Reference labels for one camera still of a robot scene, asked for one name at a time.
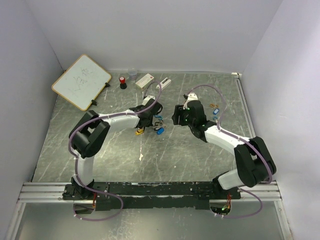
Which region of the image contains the orange carabiner keyring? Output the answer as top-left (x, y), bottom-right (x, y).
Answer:
top-left (209, 103), bottom-right (219, 109)

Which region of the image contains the light blue key tag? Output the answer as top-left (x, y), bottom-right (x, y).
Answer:
top-left (212, 108), bottom-right (220, 115)

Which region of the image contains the yellow key tag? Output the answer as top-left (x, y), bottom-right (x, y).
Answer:
top-left (135, 129), bottom-right (144, 136)

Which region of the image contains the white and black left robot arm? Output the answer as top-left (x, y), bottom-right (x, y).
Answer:
top-left (68, 96), bottom-right (163, 200)

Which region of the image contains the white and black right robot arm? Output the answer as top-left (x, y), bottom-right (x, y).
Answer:
top-left (171, 100), bottom-right (277, 199)

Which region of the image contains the white and red cardboard box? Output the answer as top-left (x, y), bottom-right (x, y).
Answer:
top-left (135, 73), bottom-right (154, 91)

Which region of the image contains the white rectangular device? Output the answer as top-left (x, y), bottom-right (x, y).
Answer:
top-left (156, 77), bottom-right (172, 91)

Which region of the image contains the red and black stamp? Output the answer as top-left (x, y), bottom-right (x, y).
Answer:
top-left (119, 76), bottom-right (127, 90)

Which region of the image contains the clear plastic cup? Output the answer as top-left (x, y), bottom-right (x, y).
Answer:
top-left (127, 68), bottom-right (138, 81)

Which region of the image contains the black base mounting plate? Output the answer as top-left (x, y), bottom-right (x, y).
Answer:
top-left (62, 181), bottom-right (241, 211)

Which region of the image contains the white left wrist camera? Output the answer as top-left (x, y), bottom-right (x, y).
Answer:
top-left (143, 95), bottom-right (156, 102)

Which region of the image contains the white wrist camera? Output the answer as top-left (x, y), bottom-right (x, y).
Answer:
top-left (183, 92), bottom-right (198, 110)
top-left (143, 95), bottom-right (156, 102)

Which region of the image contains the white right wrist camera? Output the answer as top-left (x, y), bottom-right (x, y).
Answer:
top-left (183, 92), bottom-right (198, 110)

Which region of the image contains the white board with wooden frame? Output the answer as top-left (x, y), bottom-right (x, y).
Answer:
top-left (51, 54), bottom-right (112, 111)

